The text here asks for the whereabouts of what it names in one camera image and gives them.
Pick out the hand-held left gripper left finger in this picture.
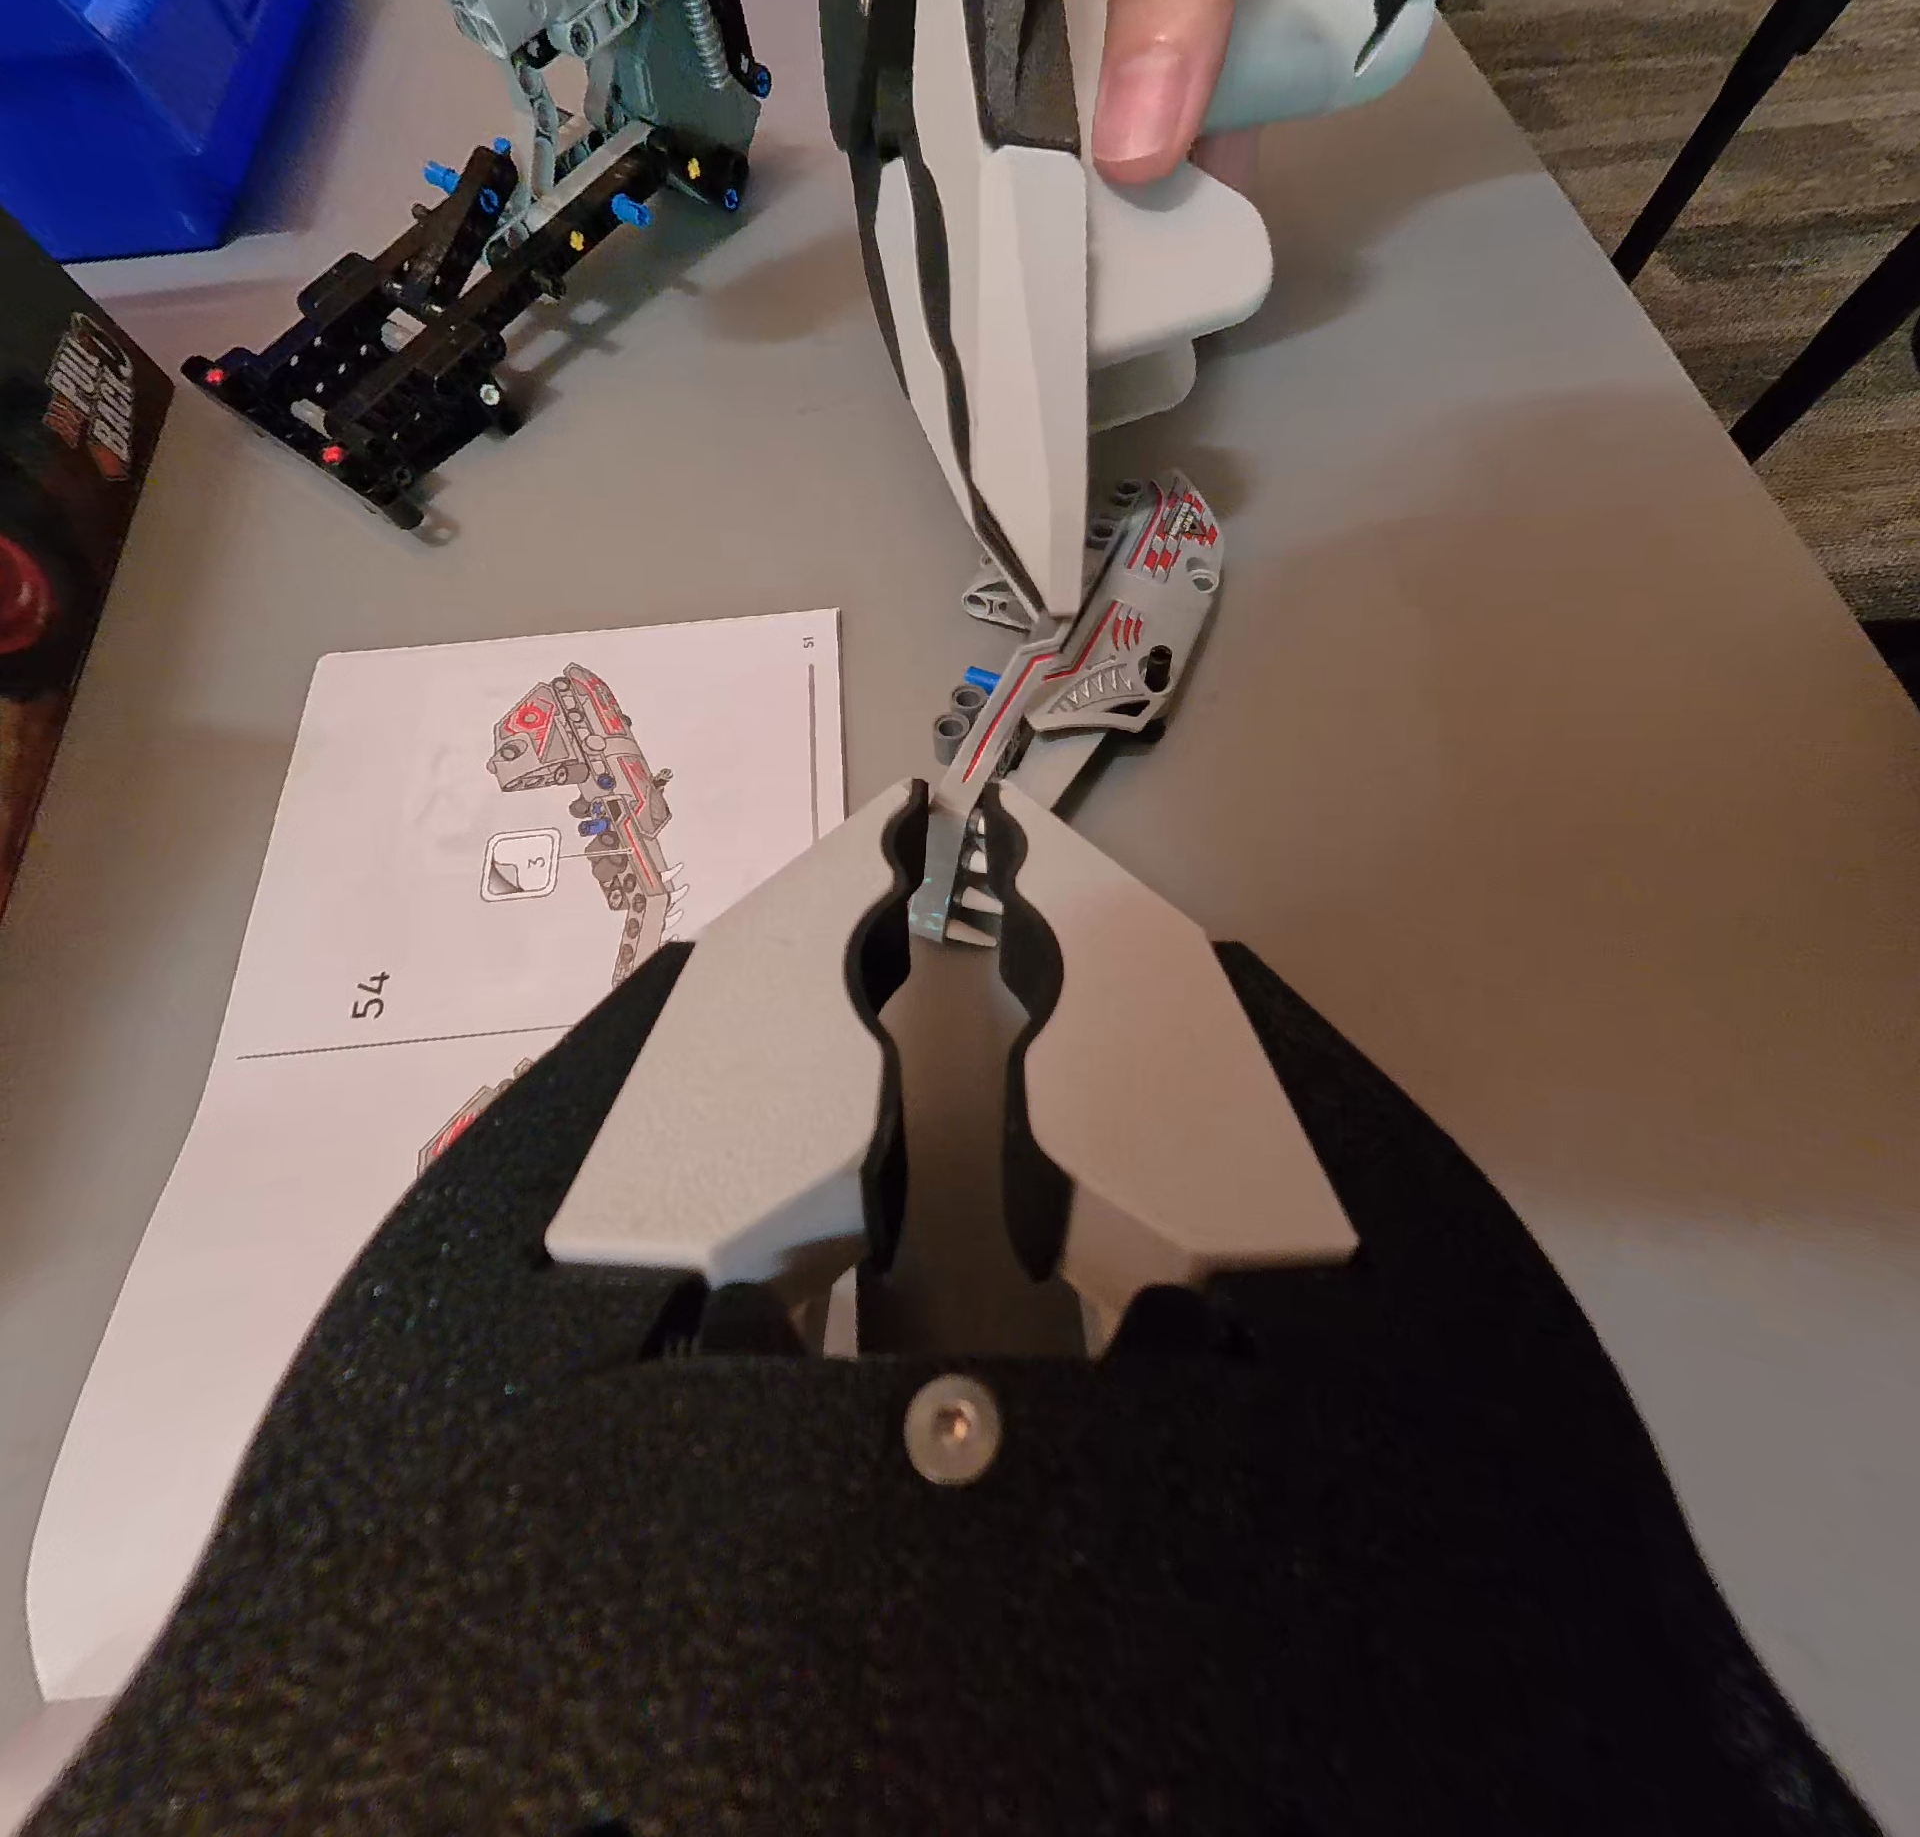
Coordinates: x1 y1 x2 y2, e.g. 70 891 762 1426
545 775 932 1359

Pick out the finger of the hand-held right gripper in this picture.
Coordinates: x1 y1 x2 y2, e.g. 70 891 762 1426
908 0 1276 619
871 151 1197 630

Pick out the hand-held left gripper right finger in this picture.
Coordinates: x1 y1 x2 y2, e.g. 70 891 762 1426
981 784 1361 1356

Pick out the grey brick panel assembly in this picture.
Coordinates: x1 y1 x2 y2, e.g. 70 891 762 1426
904 472 1228 954

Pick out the person's right hand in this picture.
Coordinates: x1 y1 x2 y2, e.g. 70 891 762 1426
1059 0 1267 189

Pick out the white instruction booklet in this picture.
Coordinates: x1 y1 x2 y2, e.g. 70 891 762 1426
29 607 847 1702

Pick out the black brick vehicle model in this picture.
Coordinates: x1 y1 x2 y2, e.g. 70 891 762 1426
179 0 775 536

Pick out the blue plastic bin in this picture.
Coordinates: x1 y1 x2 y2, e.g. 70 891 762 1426
0 0 327 264

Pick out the dark printed toy box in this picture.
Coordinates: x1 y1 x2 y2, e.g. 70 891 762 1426
0 208 177 926

